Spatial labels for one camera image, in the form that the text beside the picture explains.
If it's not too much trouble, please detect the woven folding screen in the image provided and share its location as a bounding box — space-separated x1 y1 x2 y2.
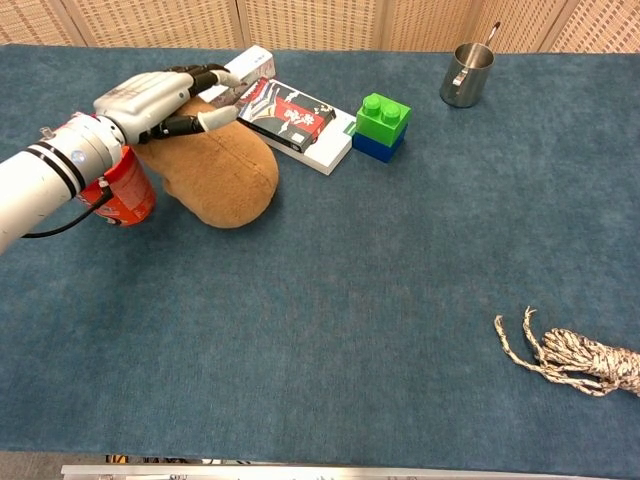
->
0 0 640 54

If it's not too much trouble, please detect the brown plush toy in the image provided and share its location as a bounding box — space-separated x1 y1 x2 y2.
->
133 94 280 229

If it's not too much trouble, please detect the blue plastic building block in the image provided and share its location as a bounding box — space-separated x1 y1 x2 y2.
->
352 124 407 164

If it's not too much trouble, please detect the white flat box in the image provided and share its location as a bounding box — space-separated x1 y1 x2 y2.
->
205 44 357 177

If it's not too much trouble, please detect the orange snack canister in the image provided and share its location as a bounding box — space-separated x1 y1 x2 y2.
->
77 144 157 228

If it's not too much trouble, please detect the green toy brick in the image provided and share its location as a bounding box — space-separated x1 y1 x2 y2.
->
354 93 412 147

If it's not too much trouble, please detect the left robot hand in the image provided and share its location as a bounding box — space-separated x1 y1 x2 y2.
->
92 62 245 147

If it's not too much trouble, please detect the stainless steel cup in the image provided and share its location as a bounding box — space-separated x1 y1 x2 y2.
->
439 21 502 109

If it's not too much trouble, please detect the black red printed box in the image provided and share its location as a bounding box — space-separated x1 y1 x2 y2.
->
236 78 336 154

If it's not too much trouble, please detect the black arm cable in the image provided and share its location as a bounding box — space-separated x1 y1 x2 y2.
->
20 175 115 240

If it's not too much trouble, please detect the blue table cloth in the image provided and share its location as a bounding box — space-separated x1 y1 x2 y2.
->
0 43 640 474

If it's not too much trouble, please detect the white brown rope bundle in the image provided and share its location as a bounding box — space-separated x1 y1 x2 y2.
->
494 305 640 398

